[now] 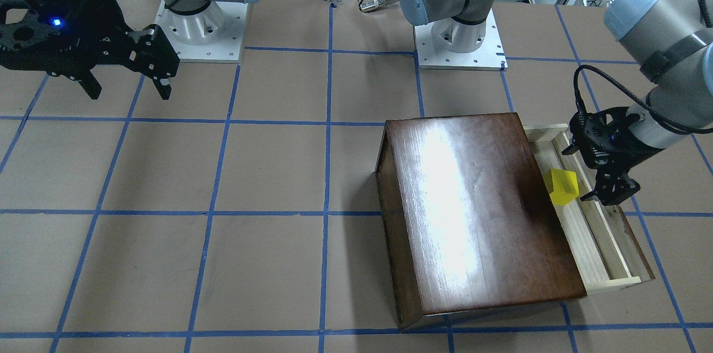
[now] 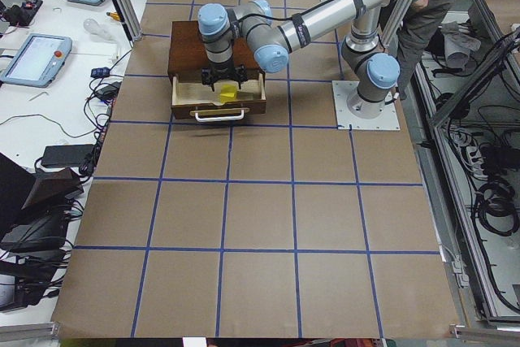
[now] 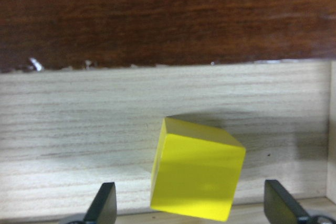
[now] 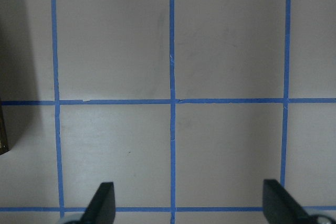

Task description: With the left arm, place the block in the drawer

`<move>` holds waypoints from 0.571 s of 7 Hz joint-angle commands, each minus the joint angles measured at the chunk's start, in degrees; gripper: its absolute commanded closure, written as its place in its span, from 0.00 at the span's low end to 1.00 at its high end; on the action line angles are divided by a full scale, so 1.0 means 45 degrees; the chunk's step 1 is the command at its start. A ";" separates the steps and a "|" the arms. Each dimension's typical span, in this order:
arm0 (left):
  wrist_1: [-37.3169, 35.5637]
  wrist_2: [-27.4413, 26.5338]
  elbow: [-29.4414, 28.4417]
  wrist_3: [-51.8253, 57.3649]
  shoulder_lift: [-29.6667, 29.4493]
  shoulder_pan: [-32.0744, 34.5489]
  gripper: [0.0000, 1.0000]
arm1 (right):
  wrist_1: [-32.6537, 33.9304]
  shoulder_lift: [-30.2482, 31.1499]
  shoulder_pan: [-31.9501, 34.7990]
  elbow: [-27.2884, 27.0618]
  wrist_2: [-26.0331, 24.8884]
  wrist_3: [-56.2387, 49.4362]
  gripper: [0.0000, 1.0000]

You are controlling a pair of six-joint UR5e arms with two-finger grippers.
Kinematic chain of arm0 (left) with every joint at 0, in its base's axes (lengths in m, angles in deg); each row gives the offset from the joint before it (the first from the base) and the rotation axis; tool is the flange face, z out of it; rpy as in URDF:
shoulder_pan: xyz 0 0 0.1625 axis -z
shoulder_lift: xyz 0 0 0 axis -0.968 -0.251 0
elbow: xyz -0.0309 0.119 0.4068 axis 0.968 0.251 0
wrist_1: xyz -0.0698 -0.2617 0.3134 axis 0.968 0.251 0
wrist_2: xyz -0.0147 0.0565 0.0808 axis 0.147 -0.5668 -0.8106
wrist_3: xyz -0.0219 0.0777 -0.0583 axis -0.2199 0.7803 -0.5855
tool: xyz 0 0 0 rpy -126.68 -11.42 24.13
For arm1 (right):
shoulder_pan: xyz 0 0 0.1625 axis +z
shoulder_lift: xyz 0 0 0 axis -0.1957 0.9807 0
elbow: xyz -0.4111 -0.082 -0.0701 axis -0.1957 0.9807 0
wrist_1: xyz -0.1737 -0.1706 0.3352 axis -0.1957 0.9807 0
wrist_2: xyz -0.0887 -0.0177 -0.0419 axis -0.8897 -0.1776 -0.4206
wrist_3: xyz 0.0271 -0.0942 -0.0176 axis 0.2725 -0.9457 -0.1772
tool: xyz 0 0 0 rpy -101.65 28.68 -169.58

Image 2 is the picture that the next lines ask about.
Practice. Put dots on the light wood drawer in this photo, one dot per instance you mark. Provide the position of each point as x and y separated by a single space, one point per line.
190 96

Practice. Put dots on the dark wooden drawer cabinet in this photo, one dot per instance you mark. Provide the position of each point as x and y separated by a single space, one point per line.
187 55

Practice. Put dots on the white drawer handle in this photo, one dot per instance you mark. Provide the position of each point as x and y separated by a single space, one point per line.
219 115

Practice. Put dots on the black power adapter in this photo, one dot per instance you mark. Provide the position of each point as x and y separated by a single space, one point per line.
58 156

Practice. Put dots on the person in dark clothes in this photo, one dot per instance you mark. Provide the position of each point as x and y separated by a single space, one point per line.
418 27

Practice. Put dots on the teach pendant near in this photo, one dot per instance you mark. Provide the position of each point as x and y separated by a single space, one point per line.
38 61

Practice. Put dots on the yellow cube block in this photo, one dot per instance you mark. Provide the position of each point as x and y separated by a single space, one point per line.
228 93

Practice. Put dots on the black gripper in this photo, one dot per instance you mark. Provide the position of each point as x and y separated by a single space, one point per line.
221 71

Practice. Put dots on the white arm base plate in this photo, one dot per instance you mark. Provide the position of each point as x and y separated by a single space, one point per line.
353 113

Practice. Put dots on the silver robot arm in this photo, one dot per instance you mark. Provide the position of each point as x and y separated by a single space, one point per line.
271 45

